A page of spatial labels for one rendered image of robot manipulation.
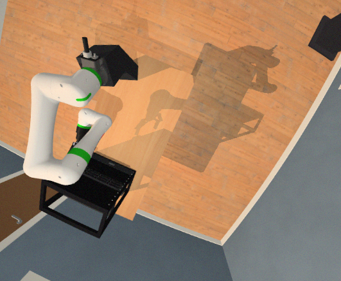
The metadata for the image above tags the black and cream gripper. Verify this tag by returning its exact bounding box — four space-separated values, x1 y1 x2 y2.
68 134 84 152

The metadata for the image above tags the black server rack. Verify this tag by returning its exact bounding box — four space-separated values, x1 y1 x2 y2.
39 152 136 238

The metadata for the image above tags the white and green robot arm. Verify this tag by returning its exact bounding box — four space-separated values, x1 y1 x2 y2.
23 37 112 185

